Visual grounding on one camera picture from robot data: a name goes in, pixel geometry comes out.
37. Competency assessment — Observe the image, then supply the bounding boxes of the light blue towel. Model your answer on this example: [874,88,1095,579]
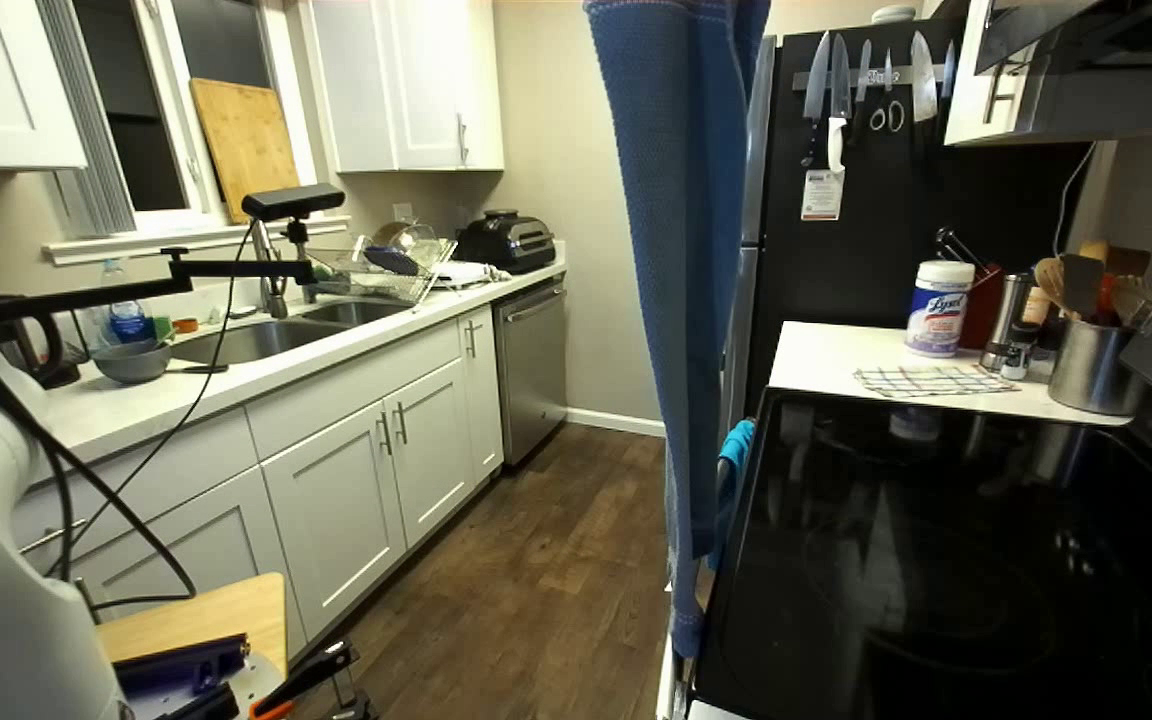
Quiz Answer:
[585,0,773,656]

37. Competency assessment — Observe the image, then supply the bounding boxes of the bright blue striped towel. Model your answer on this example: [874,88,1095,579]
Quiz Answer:
[717,417,756,530]

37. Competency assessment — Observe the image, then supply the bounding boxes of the stainless steel electric stove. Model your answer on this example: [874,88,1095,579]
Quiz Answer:
[675,313,1152,720]

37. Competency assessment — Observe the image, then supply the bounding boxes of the stainless dishwasher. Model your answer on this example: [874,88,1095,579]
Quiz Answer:
[497,280,566,470]

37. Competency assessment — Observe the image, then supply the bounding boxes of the black waffle maker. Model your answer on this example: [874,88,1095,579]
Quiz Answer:
[458,213,557,275]

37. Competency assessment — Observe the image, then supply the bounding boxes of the white sink base cabinets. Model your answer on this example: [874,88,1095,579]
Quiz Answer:
[12,310,499,647]

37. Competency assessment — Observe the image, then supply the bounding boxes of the kitchen sink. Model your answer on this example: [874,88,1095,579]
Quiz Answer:
[167,301,401,369]

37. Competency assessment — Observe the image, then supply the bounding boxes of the black refrigerator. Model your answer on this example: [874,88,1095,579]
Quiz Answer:
[723,19,1089,425]

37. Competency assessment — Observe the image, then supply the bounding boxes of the white trivet mat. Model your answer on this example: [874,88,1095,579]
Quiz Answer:
[855,364,1012,400]

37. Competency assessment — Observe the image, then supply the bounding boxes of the disinfecting wipes canister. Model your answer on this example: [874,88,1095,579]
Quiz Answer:
[908,261,978,358]

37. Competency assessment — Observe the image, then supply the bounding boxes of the knives on magnetic strip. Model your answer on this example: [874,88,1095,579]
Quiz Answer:
[806,34,958,133]

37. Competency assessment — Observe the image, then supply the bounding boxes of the wooden cutting board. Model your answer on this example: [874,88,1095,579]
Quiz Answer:
[194,77,301,223]

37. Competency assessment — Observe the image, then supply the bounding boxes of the wooden stool with tools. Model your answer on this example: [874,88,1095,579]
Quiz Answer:
[91,572,382,720]

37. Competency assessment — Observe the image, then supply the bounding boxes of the metal utensil crock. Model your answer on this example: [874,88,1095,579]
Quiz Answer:
[1047,316,1141,417]

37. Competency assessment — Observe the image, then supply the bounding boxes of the black camera on stand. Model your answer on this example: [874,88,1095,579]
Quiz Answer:
[0,185,344,322]

